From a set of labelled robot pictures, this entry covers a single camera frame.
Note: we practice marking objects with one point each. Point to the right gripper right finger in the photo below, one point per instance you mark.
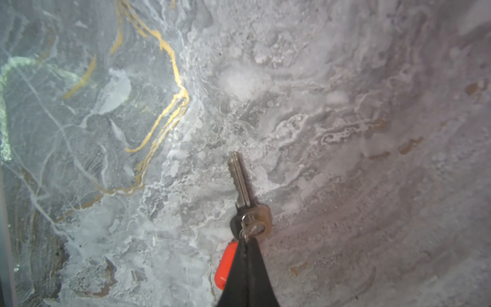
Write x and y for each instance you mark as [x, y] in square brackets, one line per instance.
[260, 291]

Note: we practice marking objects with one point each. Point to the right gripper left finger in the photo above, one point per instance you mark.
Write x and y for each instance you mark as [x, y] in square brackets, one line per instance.
[231, 275]

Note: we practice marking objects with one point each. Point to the red capped key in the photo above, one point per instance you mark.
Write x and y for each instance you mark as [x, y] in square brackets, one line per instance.
[251, 219]

